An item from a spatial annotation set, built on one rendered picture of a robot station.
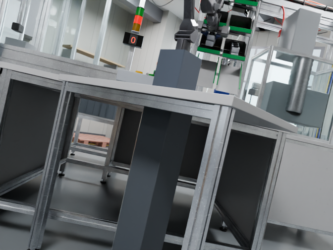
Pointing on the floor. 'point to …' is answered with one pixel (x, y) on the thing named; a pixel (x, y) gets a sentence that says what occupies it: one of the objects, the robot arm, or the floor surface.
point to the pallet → (97, 140)
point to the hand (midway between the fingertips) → (212, 34)
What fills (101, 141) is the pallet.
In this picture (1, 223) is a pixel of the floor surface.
